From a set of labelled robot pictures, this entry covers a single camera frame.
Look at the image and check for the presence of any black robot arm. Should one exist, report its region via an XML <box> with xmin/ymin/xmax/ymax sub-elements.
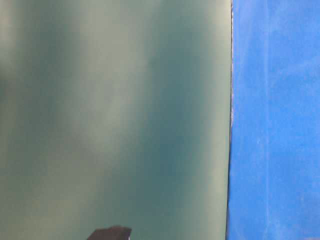
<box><xmin>87</xmin><ymin>225</ymin><xmax>132</xmax><ymax>240</ymax></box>

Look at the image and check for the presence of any blue table cover cloth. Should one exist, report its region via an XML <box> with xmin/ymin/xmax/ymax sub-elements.
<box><xmin>226</xmin><ymin>0</ymin><xmax>320</xmax><ymax>240</ymax></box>

